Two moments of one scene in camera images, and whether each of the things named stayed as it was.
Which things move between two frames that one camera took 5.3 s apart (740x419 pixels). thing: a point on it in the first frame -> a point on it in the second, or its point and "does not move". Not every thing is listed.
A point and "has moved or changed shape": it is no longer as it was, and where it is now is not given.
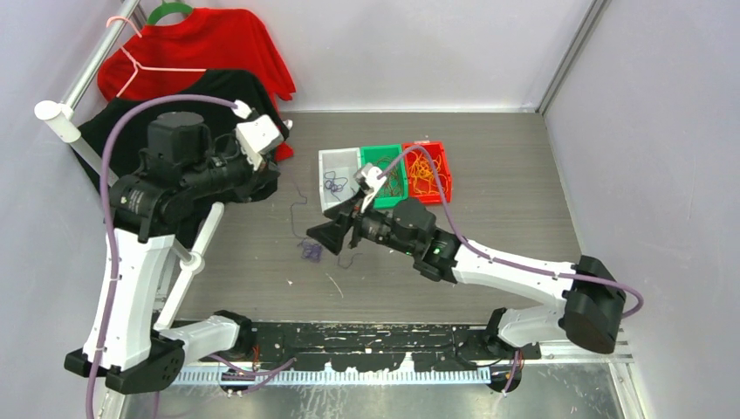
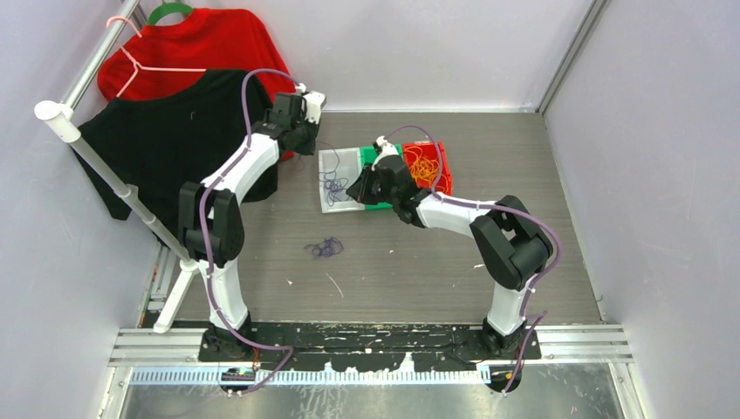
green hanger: [167, 8] does not move
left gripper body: [220, 175] -> [305, 135]
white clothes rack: [65, 119] does not move
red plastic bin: [421, 182] does not move
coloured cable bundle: [309, 250] has moved or changed shape
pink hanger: [137, 65] does not move
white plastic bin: [338, 168] does not move
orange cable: [427, 175] does not move
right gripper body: [373, 225] -> [372, 190]
